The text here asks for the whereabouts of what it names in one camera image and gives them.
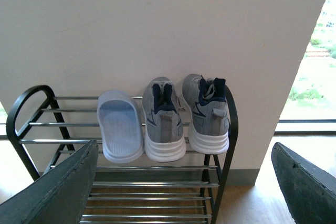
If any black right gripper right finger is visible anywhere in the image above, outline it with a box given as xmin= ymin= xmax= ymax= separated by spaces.
xmin=271 ymin=142 xmax=335 ymax=223

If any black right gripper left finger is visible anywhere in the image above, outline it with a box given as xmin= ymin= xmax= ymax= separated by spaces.
xmin=1 ymin=140 xmax=98 ymax=223

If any light blue slipper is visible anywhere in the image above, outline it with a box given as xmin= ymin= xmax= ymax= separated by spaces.
xmin=97 ymin=90 xmax=143 ymax=164

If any grey knit sneaker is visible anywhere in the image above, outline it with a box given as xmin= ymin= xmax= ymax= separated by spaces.
xmin=181 ymin=74 xmax=229 ymax=155
xmin=142 ymin=77 xmax=186 ymax=162

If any black metal shoe rack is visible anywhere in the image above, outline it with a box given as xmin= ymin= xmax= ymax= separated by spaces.
xmin=6 ymin=85 xmax=238 ymax=223

